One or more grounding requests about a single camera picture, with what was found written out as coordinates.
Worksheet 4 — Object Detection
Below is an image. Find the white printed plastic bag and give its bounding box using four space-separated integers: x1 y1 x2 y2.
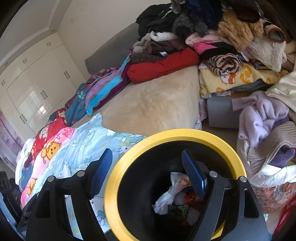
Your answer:
152 172 192 215

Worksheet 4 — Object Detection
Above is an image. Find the black green pea snack packet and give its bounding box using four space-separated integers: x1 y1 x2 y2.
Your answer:
168 204 189 219

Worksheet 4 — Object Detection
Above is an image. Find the red plastic bag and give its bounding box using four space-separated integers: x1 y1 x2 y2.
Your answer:
184 191 203 205

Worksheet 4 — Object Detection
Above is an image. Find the yellow rimmed black trash bin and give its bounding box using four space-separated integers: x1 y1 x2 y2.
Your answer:
104 128 246 240

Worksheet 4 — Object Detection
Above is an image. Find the light blue Hello Kitty quilt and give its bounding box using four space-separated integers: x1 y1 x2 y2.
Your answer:
32 114 146 233

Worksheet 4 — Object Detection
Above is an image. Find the pink cartoon bear blanket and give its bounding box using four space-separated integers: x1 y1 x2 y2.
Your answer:
21 127 75 209

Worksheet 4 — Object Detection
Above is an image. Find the beige knit sweater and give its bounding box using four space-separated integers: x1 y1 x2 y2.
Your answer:
247 121 295 175

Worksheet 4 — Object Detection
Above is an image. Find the red floral blanket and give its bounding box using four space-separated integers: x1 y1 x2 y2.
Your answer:
31 109 67 160

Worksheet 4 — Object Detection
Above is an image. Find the blue floral blanket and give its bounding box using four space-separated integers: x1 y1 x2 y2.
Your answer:
47 83 91 126

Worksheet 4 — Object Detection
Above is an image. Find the beige bed sheet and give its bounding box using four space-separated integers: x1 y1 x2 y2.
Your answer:
71 65 202 137

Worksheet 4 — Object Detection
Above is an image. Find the striped purple blue pillow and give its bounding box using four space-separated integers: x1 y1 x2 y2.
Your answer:
85 55 130 115

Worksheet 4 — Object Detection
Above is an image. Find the lavender fleece garment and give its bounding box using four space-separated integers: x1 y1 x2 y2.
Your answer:
232 91 288 149

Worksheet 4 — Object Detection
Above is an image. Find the yellow Hello Kitty blanket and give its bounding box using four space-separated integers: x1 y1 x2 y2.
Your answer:
198 63 288 98

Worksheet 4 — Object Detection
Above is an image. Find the white wardrobe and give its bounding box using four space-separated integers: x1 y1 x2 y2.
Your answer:
1 33 85 141

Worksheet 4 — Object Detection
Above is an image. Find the red pillow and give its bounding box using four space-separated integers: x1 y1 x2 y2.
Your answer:
127 47 200 83

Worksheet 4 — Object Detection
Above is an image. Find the cream curtain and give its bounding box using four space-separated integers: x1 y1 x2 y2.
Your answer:
265 54 296 113

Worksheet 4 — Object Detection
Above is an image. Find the grey bed headboard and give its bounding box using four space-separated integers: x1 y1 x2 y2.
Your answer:
84 23 139 75

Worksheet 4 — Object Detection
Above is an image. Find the pile of dark clothes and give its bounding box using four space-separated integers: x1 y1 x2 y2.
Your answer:
136 1 295 52

